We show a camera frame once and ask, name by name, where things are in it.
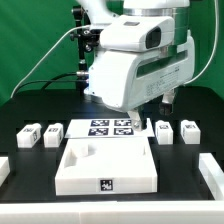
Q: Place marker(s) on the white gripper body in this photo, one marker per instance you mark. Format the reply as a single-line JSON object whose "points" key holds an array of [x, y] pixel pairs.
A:
{"points": [[125, 80]]}

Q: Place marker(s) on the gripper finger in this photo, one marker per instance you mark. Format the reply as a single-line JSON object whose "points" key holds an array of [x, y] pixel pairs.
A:
{"points": [[137, 119], [166, 105]]}

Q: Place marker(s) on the white square tabletop part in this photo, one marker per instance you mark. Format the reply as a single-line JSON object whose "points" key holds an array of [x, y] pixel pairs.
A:
{"points": [[106, 166]]}

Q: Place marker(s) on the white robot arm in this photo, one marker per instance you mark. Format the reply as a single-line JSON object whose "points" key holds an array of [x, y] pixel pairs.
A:
{"points": [[101, 17]]}

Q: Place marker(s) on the white marker sheet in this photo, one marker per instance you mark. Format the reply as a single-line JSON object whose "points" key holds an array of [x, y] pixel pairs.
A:
{"points": [[84, 128]]}

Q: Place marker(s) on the white right fence block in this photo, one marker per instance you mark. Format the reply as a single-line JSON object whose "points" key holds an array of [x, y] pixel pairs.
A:
{"points": [[212, 174]]}

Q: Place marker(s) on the white fence block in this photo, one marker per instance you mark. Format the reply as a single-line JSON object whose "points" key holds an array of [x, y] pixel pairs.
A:
{"points": [[212, 174], [4, 169]]}

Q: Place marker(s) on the white left fence block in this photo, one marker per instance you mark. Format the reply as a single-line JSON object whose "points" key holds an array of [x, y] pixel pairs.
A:
{"points": [[4, 169]]}

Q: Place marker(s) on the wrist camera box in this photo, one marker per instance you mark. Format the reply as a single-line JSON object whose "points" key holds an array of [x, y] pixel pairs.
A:
{"points": [[138, 34]]}

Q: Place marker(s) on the black camera stand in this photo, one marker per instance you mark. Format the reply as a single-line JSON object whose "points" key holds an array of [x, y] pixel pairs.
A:
{"points": [[87, 40]]}

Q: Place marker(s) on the white front fence rail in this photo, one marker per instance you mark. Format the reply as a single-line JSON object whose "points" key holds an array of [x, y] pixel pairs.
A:
{"points": [[152, 212]]}

